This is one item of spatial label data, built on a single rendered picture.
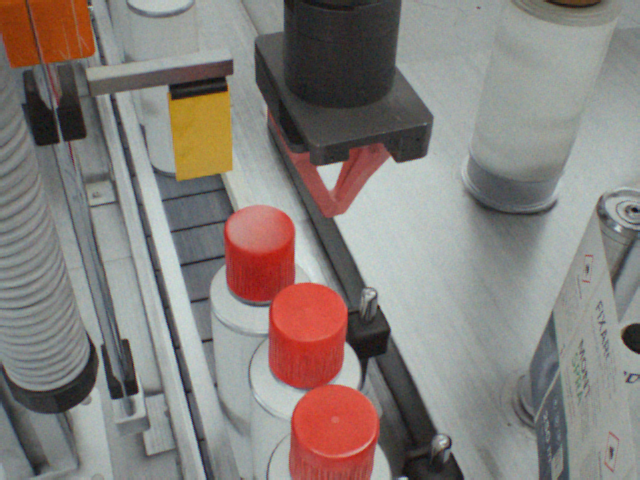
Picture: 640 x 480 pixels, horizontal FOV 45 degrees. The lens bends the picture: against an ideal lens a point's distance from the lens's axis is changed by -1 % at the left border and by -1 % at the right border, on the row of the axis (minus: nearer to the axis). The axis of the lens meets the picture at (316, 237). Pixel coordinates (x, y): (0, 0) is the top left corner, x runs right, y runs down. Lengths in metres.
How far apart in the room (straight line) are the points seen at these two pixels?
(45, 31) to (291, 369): 0.16
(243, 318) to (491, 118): 0.33
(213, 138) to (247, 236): 0.07
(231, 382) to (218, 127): 0.13
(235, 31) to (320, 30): 0.61
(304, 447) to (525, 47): 0.39
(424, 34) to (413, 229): 0.40
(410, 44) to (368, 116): 0.59
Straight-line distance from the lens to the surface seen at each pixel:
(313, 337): 0.31
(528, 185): 0.67
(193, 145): 0.40
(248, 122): 0.83
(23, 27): 0.31
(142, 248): 0.64
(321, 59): 0.38
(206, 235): 0.64
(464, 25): 1.03
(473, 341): 0.59
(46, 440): 0.54
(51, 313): 0.27
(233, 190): 0.62
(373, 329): 0.53
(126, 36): 0.70
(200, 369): 0.46
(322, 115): 0.38
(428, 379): 0.56
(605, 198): 0.43
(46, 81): 0.33
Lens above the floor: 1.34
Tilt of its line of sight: 46 degrees down
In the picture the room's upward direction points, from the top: 3 degrees clockwise
